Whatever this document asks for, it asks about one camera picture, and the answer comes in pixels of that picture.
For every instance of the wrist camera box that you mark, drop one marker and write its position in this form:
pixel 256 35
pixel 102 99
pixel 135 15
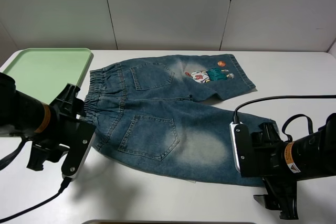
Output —
pixel 78 136
pixel 242 149

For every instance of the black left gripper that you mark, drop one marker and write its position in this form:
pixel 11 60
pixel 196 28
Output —
pixel 47 126

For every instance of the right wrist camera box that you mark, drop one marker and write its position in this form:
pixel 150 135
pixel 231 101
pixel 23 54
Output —
pixel 242 149

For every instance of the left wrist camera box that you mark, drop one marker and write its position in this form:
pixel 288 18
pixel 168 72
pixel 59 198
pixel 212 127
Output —
pixel 78 136

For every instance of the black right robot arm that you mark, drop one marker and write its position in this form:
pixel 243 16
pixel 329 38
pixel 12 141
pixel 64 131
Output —
pixel 312 156

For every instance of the green plastic tray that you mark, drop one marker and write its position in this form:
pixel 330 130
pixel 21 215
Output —
pixel 43 73

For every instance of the children's blue denim shorts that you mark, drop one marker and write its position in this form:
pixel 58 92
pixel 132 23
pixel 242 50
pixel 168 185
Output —
pixel 150 115

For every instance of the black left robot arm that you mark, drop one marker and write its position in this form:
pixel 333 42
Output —
pixel 15 115

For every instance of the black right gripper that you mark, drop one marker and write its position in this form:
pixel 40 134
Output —
pixel 281 192

